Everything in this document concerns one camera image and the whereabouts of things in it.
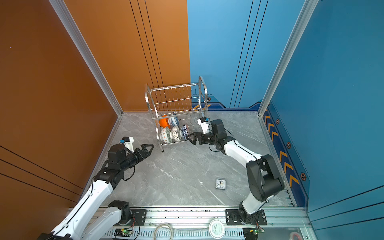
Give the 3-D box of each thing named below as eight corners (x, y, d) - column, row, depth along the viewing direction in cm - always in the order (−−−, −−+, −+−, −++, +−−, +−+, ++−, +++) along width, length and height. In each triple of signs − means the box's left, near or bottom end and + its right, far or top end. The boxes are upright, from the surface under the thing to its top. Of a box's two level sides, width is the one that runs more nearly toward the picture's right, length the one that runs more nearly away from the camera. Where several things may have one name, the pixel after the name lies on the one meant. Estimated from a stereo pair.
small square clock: (215, 189, 84) (216, 188, 82) (215, 179, 88) (215, 178, 85) (226, 189, 84) (226, 188, 82) (224, 179, 87) (225, 178, 85)
